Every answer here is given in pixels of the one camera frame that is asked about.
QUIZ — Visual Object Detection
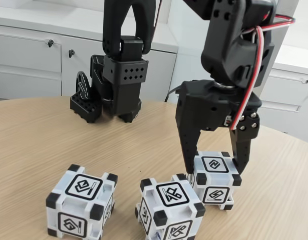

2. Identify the white cube zigzag symbol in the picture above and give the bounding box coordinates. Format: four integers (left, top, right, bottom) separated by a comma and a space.
191, 150, 243, 211

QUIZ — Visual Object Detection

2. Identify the white cube crossed-loop symbol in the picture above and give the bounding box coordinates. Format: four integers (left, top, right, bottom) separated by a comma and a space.
134, 173, 206, 240

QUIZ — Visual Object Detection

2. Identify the white drawer cabinet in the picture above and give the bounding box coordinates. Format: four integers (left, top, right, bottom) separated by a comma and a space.
251, 44, 308, 145

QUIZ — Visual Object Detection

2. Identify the white cube stacked-diamond symbol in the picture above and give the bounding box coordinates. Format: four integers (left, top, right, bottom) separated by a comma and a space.
45, 164, 119, 238

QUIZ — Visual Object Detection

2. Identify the black round clamp knob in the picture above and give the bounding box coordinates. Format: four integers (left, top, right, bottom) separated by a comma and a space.
75, 70, 91, 101

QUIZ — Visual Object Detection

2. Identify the white low cabinet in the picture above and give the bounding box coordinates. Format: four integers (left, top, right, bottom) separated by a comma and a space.
0, 4, 178, 102

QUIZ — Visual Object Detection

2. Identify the black camera cable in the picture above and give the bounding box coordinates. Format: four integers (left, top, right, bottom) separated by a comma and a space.
164, 84, 182, 103

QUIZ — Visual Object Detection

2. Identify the grey metal partition post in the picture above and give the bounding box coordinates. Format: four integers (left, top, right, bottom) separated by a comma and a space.
233, 0, 301, 121

